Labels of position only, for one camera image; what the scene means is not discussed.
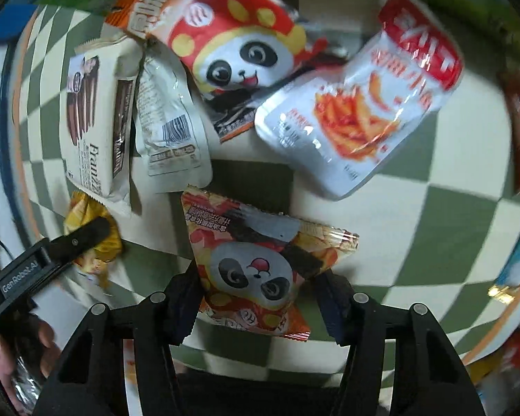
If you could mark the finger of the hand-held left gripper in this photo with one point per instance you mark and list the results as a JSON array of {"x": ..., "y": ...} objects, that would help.
[{"x": 82, "y": 236}]

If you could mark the black orange snack packet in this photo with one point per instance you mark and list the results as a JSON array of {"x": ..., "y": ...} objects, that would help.
[{"x": 234, "y": 121}]

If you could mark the small panda snack packet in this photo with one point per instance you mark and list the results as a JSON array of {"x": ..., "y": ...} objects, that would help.
[{"x": 251, "y": 268}]

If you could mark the white red spicy strips packet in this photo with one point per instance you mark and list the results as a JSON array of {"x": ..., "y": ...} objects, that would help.
[{"x": 351, "y": 147}]

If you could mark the white barcode snack packet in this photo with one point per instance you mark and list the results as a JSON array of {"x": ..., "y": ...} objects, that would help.
[{"x": 173, "y": 156}]

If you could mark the large panda snack bag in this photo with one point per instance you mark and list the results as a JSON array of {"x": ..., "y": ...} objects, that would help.
[{"x": 225, "y": 43}]

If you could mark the light blue stick packet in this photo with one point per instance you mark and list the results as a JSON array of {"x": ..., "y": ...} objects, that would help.
[{"x": 518, "y": 268}]

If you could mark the cream biscuit packet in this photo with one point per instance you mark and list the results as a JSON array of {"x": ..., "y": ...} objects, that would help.
[{"x": 95, "y": 138}]

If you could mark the yellow snack packet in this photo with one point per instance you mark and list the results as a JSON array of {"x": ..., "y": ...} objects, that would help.
[{"x": 80, "y": 212}]

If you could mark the person's left hand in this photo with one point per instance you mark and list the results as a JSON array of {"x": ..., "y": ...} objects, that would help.
[{"x": 45, "y": 342}]

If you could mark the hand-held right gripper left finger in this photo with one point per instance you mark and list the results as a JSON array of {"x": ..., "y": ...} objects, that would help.
[{"x": 186, "y": 307}]

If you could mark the green white checkered mat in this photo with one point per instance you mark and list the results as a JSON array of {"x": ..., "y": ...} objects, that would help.
[{"x": 416, "y": 234}]

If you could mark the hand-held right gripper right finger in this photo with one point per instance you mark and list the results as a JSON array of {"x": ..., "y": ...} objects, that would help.
[{"x": 331, "y": 312}]

